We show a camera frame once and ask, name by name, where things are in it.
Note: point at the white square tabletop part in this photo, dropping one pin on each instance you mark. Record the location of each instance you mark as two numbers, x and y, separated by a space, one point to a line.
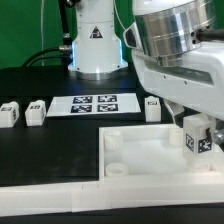
147 154

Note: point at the white front fence bar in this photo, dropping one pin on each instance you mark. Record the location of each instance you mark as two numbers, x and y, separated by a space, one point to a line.
113 193

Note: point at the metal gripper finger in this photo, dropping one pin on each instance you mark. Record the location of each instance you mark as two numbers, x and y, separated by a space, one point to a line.
215 130
176 111

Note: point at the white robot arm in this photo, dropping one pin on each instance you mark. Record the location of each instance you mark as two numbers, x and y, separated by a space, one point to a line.
177 52

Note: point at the white sheet with markers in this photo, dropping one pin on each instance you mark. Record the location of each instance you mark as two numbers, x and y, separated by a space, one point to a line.
93 105

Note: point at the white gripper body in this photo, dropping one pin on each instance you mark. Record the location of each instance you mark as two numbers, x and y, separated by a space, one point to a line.
197 84

